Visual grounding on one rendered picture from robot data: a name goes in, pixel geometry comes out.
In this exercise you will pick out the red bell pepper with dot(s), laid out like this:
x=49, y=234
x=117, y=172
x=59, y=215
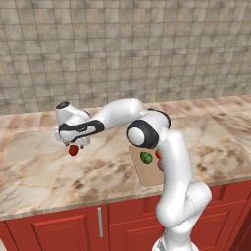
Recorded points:
x=74, y=150

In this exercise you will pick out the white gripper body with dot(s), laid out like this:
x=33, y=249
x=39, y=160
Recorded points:
x=77, y=140

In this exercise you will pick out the tan wooden cutting board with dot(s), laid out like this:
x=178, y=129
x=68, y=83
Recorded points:
x=147, y=173

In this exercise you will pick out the red cupboard door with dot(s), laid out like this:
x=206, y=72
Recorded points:
x=219, y=219
x=59, y=230
x=134, y=225

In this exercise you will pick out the red tomato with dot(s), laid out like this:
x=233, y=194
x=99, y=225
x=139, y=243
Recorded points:
x=157, y=153

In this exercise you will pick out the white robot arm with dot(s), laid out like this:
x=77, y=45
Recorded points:
x=173, y=170

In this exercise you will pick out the green avocado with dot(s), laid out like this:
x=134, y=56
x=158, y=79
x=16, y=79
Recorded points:
x=146, y=157

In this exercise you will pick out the purple onion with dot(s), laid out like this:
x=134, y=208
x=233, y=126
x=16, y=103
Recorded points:
x=160, y=165

